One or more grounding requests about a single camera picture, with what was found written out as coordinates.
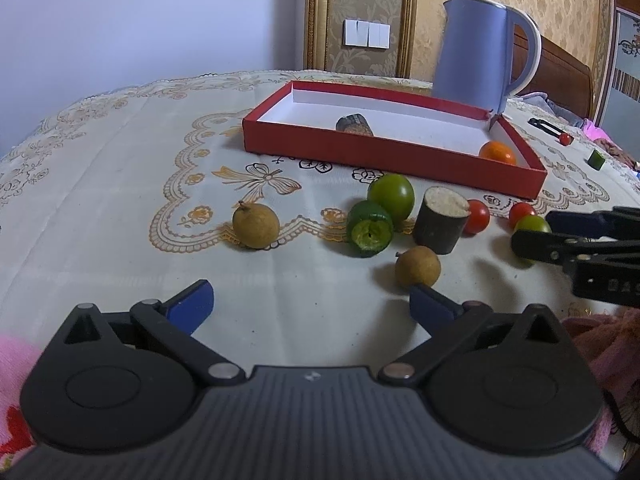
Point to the orange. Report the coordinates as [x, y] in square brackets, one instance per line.
[496, 154]

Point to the black clip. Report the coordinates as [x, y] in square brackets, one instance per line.
[542, 124]

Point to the pink cloth with red print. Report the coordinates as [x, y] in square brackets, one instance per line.
[12, 385]

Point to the small cucumber piece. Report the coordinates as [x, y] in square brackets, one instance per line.
[595, 159]

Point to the bright pink garment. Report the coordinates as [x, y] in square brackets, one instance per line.
[600, 132]

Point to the reddish knitted cloth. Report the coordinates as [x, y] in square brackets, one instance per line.
[610, 355]

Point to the small green tomato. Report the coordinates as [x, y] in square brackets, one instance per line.
[532, 224]

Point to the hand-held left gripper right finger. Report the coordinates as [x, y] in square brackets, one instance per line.
[430, 306]

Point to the red cardboard box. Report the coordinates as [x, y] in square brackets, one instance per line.
[350, 152]

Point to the blue electric kettle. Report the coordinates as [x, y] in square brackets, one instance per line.
[470, 50]

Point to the gold wall moulding frame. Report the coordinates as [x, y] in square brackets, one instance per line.
[312, 10]

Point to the large green tomato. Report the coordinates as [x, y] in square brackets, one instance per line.
[392, 195]

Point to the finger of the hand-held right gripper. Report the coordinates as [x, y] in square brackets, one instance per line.
[567, 220]
[545, 247]

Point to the wooden headboard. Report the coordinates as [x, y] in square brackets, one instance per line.
[565, 75]

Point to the large cucumber piece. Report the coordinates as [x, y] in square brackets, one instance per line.
[367, 235]

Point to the red cherry tomato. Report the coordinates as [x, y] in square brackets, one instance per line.
[477, 217]
[521, 212]
[565, 139]

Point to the grey pillow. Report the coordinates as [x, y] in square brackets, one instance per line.
[550, 105]

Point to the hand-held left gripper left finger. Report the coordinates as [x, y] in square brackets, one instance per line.
[192, 306]

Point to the brown longan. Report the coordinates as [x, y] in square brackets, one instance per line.
[417, 269]
[256, 226]

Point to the white light switch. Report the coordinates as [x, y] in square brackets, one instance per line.
[367, 34]

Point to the patterned cabinet door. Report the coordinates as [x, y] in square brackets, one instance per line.
[622, 60]

